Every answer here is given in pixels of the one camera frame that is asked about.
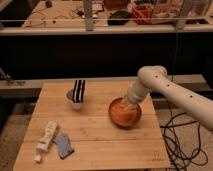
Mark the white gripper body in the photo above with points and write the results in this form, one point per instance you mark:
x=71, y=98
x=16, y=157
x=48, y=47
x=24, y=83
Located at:
x=127, y=102

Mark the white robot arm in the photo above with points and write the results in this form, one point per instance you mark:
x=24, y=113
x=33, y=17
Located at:
x=154, y=78

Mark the orange ceramic bowl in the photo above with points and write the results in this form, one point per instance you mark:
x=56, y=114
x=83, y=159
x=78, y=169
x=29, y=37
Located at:
x=122, y=115

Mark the white cup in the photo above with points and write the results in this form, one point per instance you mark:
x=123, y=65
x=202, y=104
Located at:
x=74, y=104

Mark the blue cloth piece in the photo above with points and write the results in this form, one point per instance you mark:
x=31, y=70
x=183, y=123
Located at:
x=62, y=142

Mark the black object on bench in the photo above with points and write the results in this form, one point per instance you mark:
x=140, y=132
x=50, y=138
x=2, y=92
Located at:
x=119, y=17

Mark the red basket on bench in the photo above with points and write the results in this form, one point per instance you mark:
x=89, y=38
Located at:
x=141, y=14

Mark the white plastic bottle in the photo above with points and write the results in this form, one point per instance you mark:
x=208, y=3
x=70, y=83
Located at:
x=45, y=141

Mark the grey metal post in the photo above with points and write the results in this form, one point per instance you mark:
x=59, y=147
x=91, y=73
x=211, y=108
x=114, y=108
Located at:
x=87, y=4

